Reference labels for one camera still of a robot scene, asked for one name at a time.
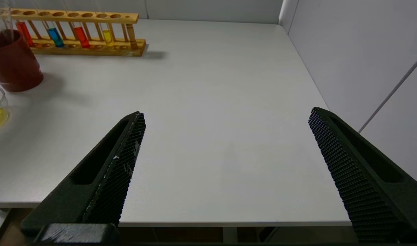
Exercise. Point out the test tube with blue pigment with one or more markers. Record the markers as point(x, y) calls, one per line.
point(55, 37)

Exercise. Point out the test tube with red pigment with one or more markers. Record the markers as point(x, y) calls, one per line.
point(82, 37)
point(25, 33)

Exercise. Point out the red plastic cup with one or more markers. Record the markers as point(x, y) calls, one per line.
point(13, 68)

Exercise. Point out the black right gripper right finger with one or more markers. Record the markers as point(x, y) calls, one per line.
point(362, 177)

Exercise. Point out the white table leg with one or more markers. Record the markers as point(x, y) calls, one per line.
point(230, 235)

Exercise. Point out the wooden test tube rack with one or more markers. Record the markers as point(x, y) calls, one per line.
point(92, 51)

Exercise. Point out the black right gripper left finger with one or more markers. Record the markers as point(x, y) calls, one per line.
point(106, 177)

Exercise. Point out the test tube with yellow pigment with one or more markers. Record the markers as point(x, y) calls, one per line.
point(108, 37)
point(4, 20)

